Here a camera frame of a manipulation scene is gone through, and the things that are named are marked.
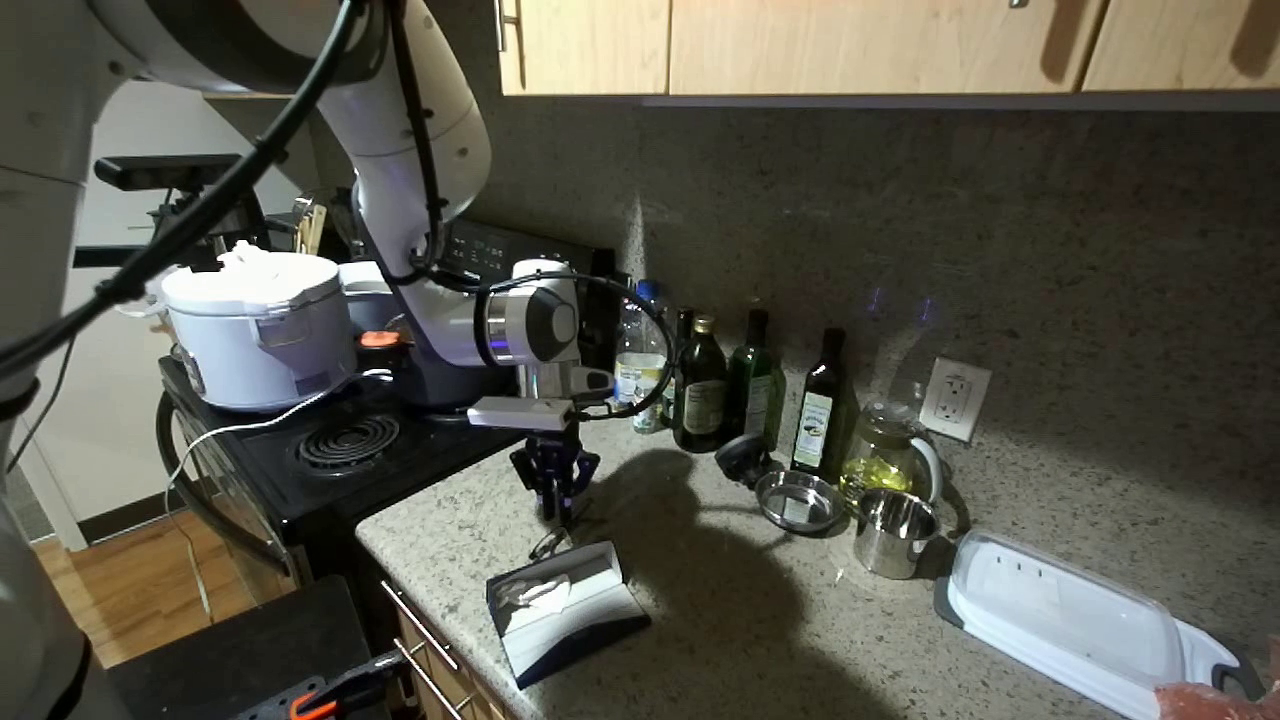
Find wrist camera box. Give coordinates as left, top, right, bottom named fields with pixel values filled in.
left=464, top=391, right=581, bottom=436

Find glass oil cruet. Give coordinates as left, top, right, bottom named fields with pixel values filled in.
left=844, top=394, right=942, bottom=505

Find steel strainer bowl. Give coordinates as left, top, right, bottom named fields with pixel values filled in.
left=754, top=466, right=853, bottom=541

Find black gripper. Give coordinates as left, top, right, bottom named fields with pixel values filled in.
left=508, top=426, right=605, bottom=536

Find white wall outlet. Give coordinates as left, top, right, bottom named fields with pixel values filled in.
left=914, top=353, right=995, bottom=447

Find thin-framed eyeglasses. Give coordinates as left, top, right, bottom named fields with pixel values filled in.
left=527, top=524, right=585, bottom=565

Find black stove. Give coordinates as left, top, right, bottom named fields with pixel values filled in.
left=157, top=214, right=623, bottom=578

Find dark bottle white label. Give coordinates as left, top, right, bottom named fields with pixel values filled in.
left=789, top=324, right=853, bottom=478

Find blue glasses case box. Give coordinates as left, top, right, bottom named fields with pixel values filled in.
left=483, top=536, right=656, bottom=692

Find white rice cooker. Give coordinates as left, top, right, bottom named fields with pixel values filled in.
left=141, top=238, right=361, bottom=416

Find black stereo camera bar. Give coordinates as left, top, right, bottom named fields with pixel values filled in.
left=93, top=151, right=247, bottom=192

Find steel cup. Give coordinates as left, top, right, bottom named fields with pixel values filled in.
left=848, top=486, right=942, bottom=578

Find orange-tipped black clamp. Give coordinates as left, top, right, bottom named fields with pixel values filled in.
left=281, top=646, right=409, bottom=720

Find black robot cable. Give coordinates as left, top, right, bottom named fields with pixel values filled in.
left=0, top=0, right=679, bottom=426

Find black round lid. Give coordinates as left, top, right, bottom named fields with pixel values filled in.
left=710, top=430, right=775, bottom=490

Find wooden upper cabinets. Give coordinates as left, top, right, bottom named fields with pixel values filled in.
left=490, top=0, right=1280, bottom=109

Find green glass bottle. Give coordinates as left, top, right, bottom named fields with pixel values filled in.
left=727, top=302, right=785, bottom=443

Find gold-capped olive oil bottle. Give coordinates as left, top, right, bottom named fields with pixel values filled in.
left=668, top=312, right=733, bottom=455

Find wooden base cabinet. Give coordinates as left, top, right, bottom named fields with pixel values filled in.
left=355, top=524, right=535, bottom=720

